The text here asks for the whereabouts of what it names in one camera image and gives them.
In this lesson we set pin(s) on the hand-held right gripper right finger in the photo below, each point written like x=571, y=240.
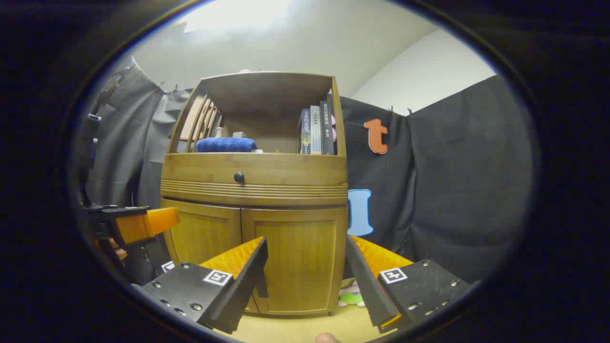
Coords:
x=364, y=281

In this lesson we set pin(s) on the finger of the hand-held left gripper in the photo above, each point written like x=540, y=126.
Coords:
x=124, y=212

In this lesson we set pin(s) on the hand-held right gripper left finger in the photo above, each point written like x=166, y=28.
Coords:
x=243, y=286

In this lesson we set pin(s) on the wooden shoe cabinet door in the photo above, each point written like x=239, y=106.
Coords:
x=300, y=257
x=205, y=233

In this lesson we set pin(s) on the wooden double-door shoe cabinet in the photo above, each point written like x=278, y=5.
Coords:
x=267, y=93

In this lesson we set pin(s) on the wooden cabinet drawer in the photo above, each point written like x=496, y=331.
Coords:
x=286, y=171

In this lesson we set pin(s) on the pink and green plush toy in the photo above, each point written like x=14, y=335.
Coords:
x=350, y=297

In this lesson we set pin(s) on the white printed card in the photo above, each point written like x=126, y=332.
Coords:
x=167, y=267

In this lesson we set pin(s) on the black drawer knob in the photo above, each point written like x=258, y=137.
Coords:
x=238, y=177

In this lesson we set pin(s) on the blue folded towel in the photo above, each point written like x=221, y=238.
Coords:
x=226, y=145

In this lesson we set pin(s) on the small clear bottle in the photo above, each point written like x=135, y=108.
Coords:
x=219, y=133

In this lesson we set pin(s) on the black backdrop cloth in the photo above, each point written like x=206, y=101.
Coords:
x=452, y=181

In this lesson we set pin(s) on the small grey box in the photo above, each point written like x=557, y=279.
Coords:
x=239, y=135

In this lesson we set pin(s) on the black book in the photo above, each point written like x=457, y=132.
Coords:
x=327, y=128

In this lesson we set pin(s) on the grey-blue book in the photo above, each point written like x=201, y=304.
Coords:
x=315, y=131

